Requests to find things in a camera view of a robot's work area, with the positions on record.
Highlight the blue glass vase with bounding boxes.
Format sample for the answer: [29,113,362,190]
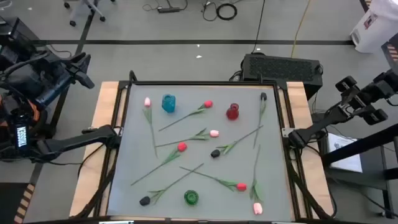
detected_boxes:
[161,93,177,114]

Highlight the black perforated computer case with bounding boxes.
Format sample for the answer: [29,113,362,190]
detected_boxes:
[241,52,324,100]

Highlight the yellow cable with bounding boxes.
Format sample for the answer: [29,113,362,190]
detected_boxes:
[290,0,312,59]

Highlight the long black cable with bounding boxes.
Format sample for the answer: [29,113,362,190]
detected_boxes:
[251,0,266,54]

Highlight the white paper sheet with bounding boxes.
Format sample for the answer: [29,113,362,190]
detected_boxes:
[326,132,364,174]

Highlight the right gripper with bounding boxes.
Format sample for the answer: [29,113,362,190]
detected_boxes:
[334,75,389,126]

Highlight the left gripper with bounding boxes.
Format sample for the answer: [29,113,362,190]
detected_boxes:
[34,52,96,108]

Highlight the black artificial tulip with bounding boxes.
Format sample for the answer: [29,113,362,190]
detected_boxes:
[139,162,205,207]
[252,91,268,150]
[210,124,265,159]

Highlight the grey office chair base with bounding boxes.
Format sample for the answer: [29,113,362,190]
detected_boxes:
[63,0,116,27]

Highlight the green glass vase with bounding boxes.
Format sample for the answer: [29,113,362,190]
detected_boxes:
[183,189,200,206]

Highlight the black table frame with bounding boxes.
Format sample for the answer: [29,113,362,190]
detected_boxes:
[74,70,335,223]

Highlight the black metal stand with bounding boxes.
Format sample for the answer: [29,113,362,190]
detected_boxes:
[322,123,398,218]

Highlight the black yellow hazard strip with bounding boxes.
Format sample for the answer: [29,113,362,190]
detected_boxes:
[14,183,35,224]

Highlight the coiled black cable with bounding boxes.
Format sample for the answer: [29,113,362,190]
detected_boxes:
[216,2,239,21]

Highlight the black equipment cart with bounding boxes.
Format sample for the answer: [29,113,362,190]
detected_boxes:
[0,15,40,57]

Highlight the red glass vase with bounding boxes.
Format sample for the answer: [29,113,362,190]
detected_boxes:
[226,103,240,121]

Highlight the white box with label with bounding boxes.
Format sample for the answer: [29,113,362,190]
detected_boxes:
[349,0,398,54]

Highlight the black power strip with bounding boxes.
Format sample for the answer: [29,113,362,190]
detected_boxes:
[157,6,181,14]

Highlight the pink artificial tulip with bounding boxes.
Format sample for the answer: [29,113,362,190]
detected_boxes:
[142,96,159,158]
[249,144,264,216]
[154,127,220,149]

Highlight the orange vacuum cleaner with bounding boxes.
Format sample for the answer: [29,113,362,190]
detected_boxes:
[0,90,47,138]

